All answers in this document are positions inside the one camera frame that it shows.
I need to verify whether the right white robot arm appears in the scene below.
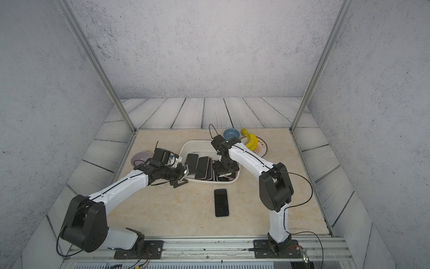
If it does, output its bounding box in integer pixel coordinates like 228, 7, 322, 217
211, 135, 294, 245

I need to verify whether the white plastic storage box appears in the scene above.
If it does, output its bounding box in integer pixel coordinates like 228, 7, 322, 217
179, 140, 240, 186

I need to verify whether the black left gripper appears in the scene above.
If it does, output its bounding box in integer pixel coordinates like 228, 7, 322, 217
159, 160, 199, 188

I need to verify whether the right aluminium frame post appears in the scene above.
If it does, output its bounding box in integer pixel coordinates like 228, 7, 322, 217
290, 0, 353, 133

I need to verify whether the black phone cream case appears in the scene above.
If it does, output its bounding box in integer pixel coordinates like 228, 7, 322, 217
185, 154, 199, 175

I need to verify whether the black phone green case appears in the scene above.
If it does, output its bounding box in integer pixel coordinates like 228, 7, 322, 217
214, 189, 230, 217

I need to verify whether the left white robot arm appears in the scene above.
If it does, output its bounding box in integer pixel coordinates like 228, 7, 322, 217
58, 159, 189, 258

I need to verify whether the round patterned plate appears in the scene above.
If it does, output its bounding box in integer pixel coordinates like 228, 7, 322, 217
240, 134, 268, 158

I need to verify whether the lilac ceramic bowl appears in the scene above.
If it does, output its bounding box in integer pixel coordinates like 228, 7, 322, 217
131, 151, 151, 168

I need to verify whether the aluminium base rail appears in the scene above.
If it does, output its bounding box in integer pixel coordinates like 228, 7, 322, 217
61, 235, 360, 269

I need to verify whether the blue ceramic bowl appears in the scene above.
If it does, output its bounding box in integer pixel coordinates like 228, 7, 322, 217
223, 128, 240, 141

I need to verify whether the yellow banana toy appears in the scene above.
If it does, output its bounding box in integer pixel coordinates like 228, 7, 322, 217
240, 128, 258, 151

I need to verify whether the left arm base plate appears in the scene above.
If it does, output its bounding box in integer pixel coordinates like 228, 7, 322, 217
114, 240, 164, 260

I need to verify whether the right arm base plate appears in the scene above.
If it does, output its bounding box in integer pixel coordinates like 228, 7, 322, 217
249, 239, 302, 259

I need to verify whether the black phone in box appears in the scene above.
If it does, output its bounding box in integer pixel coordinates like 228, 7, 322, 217
195, 156, 210, 180

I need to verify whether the aluminium frame post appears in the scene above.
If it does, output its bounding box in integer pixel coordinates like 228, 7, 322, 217
290, 0, 353, 133
55, 0, 137, 134

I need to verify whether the left aluminium frame post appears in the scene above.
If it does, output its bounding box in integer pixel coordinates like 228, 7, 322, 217
55, 0, 137, 134

